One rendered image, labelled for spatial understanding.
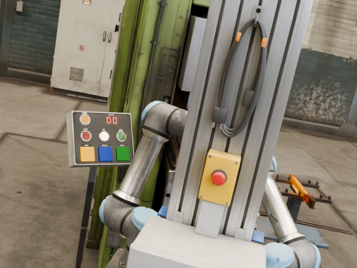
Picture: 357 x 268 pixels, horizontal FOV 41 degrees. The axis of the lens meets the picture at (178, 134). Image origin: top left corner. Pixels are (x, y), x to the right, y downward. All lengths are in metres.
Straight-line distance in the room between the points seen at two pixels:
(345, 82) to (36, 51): 5.57
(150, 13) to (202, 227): 1.62
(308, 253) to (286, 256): 0.14
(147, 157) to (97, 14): 6.15
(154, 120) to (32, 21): 7.00
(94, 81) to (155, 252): 6.91
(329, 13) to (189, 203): 7.90
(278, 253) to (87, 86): 6.56
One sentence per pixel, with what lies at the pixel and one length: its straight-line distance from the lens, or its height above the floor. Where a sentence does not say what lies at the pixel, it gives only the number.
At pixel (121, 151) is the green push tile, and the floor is 1.02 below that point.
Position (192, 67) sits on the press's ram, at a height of 1.50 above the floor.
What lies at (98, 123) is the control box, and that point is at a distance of 2.51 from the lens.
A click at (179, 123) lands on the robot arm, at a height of 1.39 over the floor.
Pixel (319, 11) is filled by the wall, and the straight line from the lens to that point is 9.02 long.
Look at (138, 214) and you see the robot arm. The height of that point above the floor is 1.05.
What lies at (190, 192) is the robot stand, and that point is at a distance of 1.34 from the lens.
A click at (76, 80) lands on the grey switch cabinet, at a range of 8.05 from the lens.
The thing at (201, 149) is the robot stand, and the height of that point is 1.45.
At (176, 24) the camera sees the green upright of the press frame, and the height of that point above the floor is 1.70.
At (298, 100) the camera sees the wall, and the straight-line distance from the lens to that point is 9.12.
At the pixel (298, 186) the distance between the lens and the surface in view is 2.71.
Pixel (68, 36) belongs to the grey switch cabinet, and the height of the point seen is 0.97.
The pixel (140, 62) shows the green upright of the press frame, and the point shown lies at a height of 1.46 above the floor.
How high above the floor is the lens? 1.82
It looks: 15 degrees down
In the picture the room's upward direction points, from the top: 11 degrees clockwise
